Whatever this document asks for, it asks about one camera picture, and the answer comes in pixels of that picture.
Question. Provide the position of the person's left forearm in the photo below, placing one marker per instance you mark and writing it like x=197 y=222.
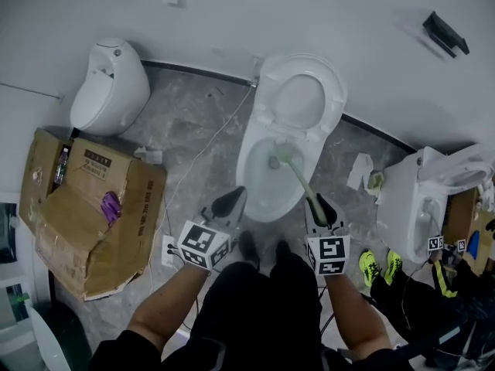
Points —
x=166 y=307

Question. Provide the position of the person's right forearm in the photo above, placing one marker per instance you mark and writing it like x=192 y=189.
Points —
x=356 y=315

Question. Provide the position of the white toilet with raised seat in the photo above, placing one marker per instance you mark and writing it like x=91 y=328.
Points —
x=301 y=99

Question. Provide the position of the crumpled white tissue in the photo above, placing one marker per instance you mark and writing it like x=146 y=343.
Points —
x=149 y=155

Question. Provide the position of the small brown cardboard box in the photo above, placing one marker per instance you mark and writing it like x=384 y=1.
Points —
x=460 y=215

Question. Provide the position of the person's black shorts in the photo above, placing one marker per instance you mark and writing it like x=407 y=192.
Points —
x=251 y=315

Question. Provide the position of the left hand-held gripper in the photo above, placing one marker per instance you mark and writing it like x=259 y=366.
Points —
x=201 y=242

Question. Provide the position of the white power strip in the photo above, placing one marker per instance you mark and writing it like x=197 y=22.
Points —
x=169 y=259

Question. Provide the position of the white paper towel strip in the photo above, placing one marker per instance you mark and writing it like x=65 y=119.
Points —
x=359 y=170

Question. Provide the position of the white cabinet with dark glass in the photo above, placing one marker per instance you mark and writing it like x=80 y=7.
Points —
x=11 y=273

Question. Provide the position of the large torn cardboard box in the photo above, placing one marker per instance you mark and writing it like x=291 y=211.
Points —
x=127 y=226

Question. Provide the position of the clear plastic bottle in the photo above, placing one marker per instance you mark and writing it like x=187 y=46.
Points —
x=62 y=168

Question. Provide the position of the metal water inlet valve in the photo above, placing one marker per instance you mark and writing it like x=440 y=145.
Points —
x=255 y=72

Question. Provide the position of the pale green toilet brush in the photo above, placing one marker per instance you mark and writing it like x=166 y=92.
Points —
x=282 y=154

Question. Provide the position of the black wall shelf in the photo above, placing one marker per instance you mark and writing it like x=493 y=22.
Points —
x=444 y=33

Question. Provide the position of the egg-shaped white toilet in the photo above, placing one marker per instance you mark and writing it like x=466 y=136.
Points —
x=112 y=95

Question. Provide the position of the person's black shirt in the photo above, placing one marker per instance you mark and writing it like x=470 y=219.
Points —
x=123 y=354

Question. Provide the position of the blue object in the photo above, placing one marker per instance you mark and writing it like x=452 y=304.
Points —
x=474 y=246

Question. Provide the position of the white toilet with tilted lid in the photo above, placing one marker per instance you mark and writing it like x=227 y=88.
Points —
x=406 y=207

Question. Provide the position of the pale green plastic part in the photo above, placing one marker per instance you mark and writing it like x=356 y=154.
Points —
x=375 y=182

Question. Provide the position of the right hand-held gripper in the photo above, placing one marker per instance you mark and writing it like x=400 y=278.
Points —
x=328 y=249

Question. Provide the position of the person's left black shoe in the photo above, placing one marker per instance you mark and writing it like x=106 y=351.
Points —
x=248 y=247

